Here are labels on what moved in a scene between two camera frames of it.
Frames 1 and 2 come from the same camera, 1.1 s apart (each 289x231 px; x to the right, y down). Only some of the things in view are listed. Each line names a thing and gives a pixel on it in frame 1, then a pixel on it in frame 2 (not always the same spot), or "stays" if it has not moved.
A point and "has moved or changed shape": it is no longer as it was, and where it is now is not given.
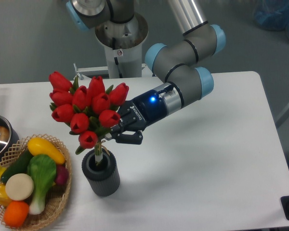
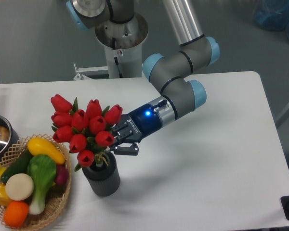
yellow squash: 37,146 stays
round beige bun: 19,186 stays
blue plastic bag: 278,15 stays
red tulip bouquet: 89,110 has moved or changed shape
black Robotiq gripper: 134,116 -> 140,121
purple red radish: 61,174 stays
